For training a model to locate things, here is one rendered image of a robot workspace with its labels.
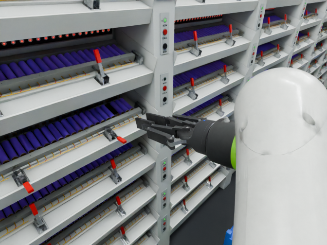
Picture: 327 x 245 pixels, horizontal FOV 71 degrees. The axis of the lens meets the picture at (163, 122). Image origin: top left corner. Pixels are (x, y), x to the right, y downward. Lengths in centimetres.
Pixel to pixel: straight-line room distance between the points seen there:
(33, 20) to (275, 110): 47
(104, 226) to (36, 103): 57
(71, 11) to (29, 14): 9
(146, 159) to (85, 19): 57
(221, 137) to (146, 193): 69
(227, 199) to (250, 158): 155
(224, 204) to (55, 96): 141
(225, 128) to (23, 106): 44
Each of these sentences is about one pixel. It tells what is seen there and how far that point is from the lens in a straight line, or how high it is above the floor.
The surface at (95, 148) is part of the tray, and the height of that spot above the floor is 89.
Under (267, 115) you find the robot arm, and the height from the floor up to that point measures 119.
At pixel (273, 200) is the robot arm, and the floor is 115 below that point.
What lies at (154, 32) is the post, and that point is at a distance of 74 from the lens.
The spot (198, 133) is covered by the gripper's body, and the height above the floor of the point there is 106.
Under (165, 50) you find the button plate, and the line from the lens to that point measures 78.
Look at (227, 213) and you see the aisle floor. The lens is 171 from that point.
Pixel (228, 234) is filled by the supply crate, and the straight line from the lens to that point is 113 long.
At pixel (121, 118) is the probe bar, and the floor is 93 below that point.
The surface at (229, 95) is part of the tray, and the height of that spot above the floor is 75.
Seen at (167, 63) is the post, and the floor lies 109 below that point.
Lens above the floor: 131
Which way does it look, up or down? 30 degrees down
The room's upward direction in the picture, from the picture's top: straight up
